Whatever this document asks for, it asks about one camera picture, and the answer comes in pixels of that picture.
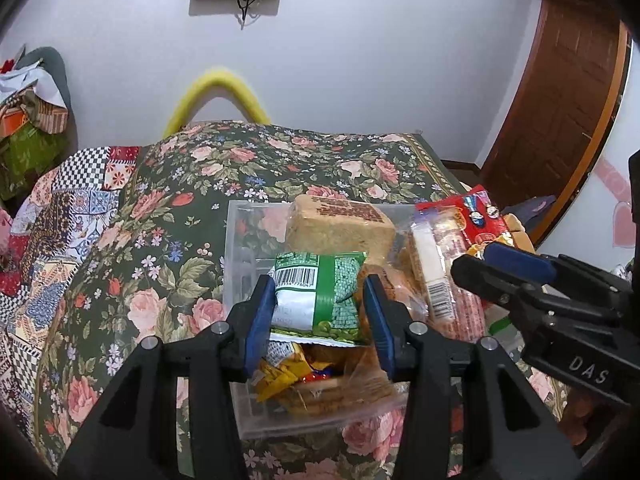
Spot patchwork quilt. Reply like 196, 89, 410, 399
0, 145, 144, 441

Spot wooden door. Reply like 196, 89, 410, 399
479, 0, 632, 247

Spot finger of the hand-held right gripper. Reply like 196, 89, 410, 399
449, 253, 621, 326
483, 241, 631, 306

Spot floral blanket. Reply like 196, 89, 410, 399
37, 120, 571, 480

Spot round brown biscuit roll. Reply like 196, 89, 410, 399
277, 347, 409, 419

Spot yellow green candy packet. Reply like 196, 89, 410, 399
255, 342, 309, 402

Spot green snack packet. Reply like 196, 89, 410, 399
270, 251, 369, 349

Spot white cloth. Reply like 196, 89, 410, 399
0, 62, 69, 109

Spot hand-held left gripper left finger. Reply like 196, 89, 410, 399
57, 274, 278, 480

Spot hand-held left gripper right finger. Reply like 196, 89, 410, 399
363, 273, 584, 480

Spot rectangular cracker block packet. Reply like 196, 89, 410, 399
285, 194, 399, 274

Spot blue and red snack packet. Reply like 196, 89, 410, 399
300, 360, 351, 386

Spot red cracker packet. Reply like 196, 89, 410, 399
415, 184, 509, 259

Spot orange patterned cloth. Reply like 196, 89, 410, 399
0, 109, 29, 139

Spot white panel with pink hearts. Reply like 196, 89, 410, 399
540, 155, 640, 272

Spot green cloth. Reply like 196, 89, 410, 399
0, 125, 69, 202

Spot yellow foam arc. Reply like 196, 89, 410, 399
162, 66, 274, 139

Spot dark grey cloth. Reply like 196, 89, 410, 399
519, 195, 557, 242

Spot clear plastic container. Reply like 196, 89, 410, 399
222, 200, 417, 441

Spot striped brown cloth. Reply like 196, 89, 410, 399
24, 90, 69, 136

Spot grey chair back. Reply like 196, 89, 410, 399
20, 46, 79, 147

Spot black monitor cable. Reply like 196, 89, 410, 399
234, 0, 262, 29

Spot pinkish long biscuit packet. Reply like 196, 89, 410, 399
407, 207, 489, 344

